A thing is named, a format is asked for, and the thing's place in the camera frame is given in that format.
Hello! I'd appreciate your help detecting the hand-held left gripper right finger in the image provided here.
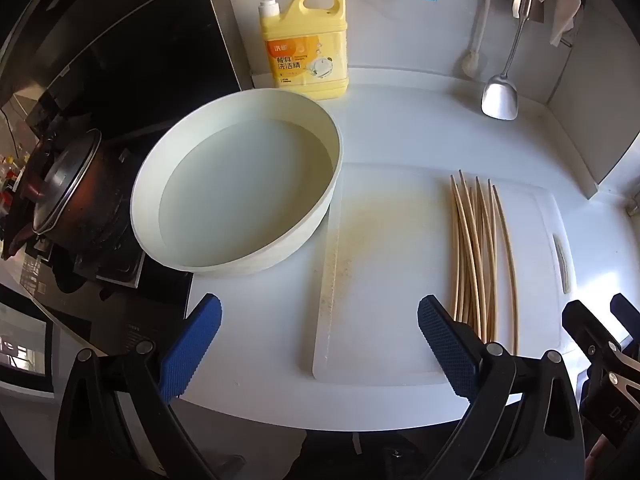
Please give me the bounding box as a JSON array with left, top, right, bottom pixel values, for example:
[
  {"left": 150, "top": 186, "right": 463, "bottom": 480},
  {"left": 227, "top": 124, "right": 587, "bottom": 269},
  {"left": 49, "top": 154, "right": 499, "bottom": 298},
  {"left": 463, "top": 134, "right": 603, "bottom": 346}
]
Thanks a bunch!
[{"left": 417, "top": 295, "right": 586, "bottom": 480}]

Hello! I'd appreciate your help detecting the bundle of wooden chopsticks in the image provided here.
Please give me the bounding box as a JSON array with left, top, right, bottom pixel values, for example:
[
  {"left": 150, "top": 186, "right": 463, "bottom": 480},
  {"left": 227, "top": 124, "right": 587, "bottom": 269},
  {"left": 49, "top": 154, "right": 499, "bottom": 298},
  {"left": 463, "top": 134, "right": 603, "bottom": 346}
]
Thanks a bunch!
[{"left": 449, "top": 170, "right": 521, "bottom": 356}]

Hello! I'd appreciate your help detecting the row of condiment bottles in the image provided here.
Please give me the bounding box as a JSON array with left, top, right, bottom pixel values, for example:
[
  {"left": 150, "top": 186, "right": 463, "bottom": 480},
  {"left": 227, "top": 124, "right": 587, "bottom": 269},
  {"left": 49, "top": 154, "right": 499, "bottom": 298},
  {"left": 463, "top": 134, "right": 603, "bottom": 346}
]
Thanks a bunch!
[{"left": 0, "top": 152, "right": 28, "bottom": 196}]

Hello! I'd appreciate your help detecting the dark cooking pot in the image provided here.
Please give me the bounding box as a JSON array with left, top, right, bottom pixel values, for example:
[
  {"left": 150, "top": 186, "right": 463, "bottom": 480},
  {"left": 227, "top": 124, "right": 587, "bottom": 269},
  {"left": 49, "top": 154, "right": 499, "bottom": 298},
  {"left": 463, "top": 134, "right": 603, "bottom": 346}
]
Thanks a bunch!
[{"left": 30, "top": 127, "right": 136, "bottom": 256}]

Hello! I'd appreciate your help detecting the metal spatula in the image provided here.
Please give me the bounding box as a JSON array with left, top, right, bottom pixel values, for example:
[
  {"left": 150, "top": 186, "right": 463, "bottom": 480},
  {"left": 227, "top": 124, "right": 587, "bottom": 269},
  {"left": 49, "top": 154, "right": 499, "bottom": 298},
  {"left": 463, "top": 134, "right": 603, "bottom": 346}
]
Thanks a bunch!
[{"left": 481, "top": 0, "right": 538, "bottom": 121}]

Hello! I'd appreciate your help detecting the person's right hand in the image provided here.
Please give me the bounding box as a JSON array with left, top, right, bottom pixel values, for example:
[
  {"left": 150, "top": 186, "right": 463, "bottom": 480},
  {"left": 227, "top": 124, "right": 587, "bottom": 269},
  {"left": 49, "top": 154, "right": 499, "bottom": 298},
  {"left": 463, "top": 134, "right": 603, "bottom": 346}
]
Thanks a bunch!
[{"left": 585, "top": 435, "right": 613, "bottom": 480}]

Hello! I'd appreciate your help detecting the black gas stove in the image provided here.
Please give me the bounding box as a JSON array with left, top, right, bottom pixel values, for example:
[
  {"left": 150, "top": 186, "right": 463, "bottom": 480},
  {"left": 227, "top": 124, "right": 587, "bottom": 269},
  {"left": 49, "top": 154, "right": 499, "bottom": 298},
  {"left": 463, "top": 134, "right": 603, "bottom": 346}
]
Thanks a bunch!
[{"left": 25, "top": 230, "right": 196, "bottom": 306}]

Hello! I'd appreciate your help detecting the black glossy range hood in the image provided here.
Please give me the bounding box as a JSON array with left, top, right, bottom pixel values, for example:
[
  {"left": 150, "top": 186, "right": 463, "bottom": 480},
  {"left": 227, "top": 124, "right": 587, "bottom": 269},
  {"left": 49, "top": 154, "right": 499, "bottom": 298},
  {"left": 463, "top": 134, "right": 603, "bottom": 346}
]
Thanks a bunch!
[{"left": 0, "top": 0, "right": 241, "bottom": 131}]

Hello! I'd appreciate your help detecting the white round basin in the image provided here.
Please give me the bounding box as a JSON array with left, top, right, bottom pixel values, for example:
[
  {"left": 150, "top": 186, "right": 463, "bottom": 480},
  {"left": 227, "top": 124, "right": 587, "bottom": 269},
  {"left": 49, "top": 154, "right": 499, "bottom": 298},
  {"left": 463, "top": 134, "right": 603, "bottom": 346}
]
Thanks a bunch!
[{"left": 130, "top": 87, "right": 345, "bottom": 276}]

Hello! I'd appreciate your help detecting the yellow detergent pump bottle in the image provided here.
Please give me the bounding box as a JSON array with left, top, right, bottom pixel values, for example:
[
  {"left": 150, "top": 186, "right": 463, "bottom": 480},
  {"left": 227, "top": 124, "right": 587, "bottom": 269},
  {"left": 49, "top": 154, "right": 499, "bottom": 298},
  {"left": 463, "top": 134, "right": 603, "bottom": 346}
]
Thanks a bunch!
[{"left": 240, "top": 0, "right": 349, "bottom": 101}]

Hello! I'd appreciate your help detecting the white appliance with window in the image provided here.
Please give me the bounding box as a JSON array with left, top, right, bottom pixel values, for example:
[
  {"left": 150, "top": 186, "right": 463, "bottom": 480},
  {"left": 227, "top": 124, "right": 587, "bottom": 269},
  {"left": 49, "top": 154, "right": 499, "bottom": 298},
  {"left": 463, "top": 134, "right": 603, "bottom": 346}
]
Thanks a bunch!
[{"left": 0, "top": 300, "right": 56, "bottom": 401}]

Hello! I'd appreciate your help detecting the glass pot lid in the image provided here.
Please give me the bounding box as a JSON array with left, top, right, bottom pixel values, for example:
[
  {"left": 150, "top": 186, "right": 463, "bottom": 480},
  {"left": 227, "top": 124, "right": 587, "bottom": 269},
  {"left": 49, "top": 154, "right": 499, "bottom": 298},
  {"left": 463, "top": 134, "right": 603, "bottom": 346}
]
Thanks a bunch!
[{"left": 32, "top": 130, "right": 103, "bottom": 233}]

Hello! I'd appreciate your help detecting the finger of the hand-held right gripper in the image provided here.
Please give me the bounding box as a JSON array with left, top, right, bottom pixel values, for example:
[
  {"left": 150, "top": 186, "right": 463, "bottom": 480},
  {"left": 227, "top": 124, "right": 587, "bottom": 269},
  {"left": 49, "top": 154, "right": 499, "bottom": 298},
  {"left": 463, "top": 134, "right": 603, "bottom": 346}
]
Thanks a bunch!
[
  {"left": 610, "top": 293, "right": 640, "bottom": 346},
  {"left": 561, "top": 300, "right": 640, "bottom": 376}
]

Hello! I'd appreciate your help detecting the white bottle brush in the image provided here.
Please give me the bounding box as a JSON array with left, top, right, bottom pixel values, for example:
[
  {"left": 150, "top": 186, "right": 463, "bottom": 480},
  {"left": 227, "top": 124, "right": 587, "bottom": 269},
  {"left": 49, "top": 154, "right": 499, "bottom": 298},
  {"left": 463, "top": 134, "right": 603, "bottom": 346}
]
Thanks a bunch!
[{"left": 460, "top": 0, "right": 496, "bottom": 77}]

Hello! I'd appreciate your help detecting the hanging white cloth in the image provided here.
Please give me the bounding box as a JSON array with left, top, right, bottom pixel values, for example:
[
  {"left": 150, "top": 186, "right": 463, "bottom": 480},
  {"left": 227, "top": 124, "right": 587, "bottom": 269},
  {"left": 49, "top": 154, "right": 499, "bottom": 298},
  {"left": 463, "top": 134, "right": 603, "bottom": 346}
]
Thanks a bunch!
[{"left": 532, "top": 0, "right": 583, "bottom": 46}]

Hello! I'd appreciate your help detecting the white cutting board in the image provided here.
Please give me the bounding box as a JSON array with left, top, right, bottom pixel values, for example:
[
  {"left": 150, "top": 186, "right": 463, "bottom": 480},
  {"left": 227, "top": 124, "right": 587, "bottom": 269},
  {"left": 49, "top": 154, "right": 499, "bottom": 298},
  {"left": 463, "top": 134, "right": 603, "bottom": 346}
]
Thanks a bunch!
[{"left": 312, "top": 162, "right": 576, "bottom": 386}]

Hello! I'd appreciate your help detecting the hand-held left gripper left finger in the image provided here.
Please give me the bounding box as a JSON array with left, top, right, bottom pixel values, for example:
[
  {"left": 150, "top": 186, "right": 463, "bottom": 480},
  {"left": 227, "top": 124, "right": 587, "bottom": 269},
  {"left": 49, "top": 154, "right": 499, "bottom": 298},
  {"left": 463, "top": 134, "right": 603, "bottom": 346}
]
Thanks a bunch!
[{"left": 54, "top": 294, "right": 223, "bottom": 480}]

